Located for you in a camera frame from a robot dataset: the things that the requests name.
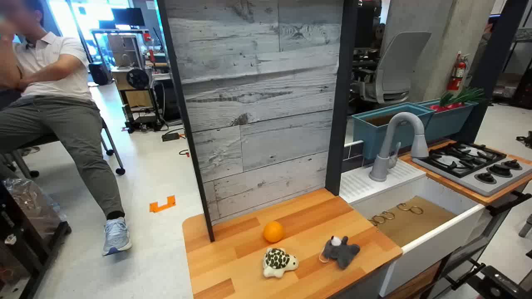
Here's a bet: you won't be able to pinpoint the black metal stand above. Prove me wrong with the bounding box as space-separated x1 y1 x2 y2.
0 176 73 299

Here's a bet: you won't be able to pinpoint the black frame column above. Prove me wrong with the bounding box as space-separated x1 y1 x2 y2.
463 0 532 144

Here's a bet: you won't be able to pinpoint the long teal planter box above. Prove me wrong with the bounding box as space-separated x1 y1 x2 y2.
350 102 435 162

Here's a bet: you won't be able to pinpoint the orange fruit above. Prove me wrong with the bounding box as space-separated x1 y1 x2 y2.
261 219 285 245

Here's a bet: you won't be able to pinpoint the butcher block wooden counter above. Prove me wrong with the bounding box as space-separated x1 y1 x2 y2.
181 187 404 299

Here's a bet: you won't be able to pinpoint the wooden board under stove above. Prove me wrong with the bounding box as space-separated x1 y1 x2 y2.
399 137 532 207

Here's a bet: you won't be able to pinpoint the metal equipment cart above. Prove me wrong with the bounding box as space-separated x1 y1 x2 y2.
89 23 169 132

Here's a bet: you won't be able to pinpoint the grey plush toy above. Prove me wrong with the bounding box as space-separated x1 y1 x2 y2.
317 234 362 270

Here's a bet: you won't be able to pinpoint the black stool with wheels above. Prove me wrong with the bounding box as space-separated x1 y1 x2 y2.
0 117 126 179

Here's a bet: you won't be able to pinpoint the grey wood backsplash panel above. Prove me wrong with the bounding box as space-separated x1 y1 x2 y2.
162 0 345 224

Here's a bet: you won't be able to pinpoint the white toy kitchen sink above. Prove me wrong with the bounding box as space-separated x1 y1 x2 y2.
337 159 495 299

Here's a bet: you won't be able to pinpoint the grey office chair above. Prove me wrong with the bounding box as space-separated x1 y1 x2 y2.
354 29 432 107

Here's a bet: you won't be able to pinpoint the thin black frame post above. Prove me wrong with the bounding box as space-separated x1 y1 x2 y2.
156 0 216 244

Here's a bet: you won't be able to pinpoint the green plant leaves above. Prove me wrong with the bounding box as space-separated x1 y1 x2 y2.
438 86 490 109

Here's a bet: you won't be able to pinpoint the black folding frame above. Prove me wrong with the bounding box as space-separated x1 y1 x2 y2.
425 192 532 299

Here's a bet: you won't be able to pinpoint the black gas stove top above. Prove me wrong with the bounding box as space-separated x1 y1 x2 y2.
412 141 532 197

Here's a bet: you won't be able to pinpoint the red fire extinguisher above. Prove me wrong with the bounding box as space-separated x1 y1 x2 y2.
445 51 468 92

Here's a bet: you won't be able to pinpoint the seated person in white shirt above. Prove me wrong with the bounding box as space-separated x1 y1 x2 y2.
0 0 134 257

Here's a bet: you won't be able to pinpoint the spotted turtle toy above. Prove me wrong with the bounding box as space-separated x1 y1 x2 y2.
261 245 299 279

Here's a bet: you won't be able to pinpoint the thick black frame post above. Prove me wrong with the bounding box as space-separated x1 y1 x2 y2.
324 0 360 195

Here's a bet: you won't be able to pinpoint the grey curved kitchen faucet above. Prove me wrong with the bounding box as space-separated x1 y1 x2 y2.
367 109 430 182

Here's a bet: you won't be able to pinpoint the short teal planter box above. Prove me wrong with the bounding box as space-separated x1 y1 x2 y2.
413 97 482 142

